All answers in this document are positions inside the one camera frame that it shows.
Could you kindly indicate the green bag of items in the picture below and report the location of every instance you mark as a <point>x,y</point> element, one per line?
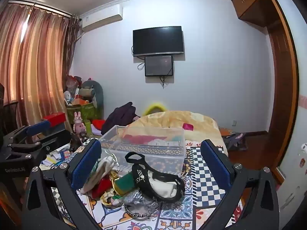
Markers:
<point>81,112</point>

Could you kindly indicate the pile of papers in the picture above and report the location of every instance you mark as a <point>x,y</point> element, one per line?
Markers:
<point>56,158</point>

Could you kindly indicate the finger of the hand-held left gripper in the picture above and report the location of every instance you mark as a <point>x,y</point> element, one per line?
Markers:
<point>51,140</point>
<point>38,127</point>

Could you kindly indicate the red cloth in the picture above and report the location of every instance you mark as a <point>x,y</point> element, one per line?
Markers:
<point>98,123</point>

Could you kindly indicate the white sliding wardrobe door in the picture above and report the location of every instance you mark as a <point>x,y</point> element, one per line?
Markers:
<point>299,100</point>

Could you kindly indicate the white air conditioner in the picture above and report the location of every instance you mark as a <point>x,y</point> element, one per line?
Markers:
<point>103,19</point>

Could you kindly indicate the orange striped curtain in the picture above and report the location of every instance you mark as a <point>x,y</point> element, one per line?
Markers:
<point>31,64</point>

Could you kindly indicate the patterned bed sheet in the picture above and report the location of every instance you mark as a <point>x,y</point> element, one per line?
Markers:
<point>203,191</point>

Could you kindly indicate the purple grey bag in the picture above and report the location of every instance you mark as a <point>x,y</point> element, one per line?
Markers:
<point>233,141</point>

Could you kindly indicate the small black monitor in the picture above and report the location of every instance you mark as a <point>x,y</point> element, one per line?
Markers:
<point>158,66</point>

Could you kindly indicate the red velvet pouch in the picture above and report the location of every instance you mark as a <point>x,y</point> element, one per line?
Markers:
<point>100,188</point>

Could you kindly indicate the dark purple jacket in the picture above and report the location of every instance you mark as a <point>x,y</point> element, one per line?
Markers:
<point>120,118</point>

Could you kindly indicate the green bottle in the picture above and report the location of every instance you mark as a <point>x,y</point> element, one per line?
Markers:
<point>88,128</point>

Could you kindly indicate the grey plush toy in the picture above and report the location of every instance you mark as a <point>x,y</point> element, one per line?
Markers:
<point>93,93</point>

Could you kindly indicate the wooden overhead cabinet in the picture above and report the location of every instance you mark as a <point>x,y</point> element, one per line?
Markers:
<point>254,2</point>

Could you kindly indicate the silver glitter cloth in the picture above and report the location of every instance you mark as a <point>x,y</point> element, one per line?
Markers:
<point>136,197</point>

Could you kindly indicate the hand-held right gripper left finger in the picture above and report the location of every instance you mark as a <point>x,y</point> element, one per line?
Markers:
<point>85,165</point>

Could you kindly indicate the clear plastic storage box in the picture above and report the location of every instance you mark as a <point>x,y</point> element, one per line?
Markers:
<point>144,146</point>

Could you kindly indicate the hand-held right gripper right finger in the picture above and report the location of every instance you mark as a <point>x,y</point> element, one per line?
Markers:
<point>215,165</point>

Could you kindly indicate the red plastic bag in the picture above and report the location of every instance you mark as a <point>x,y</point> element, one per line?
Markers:
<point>72,82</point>

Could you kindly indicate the black wall television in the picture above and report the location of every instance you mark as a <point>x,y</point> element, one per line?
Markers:
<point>158,40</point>

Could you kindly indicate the green cloth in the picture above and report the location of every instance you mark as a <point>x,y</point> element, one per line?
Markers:
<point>124,183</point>

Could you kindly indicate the cream cloth pouch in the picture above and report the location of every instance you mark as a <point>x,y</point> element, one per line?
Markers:
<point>163,186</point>

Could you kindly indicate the red gift box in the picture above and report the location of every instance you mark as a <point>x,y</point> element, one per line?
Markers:
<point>54,119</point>

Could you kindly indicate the pink rabbit toy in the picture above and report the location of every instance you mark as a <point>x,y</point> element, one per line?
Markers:
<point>78,124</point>

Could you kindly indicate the wooden door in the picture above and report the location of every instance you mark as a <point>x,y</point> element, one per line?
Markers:
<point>283,88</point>

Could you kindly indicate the yellow blanket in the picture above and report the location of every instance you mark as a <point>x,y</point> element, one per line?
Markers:
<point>172,119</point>

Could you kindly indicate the floral scrunchie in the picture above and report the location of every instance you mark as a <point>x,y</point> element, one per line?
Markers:
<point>111,197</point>

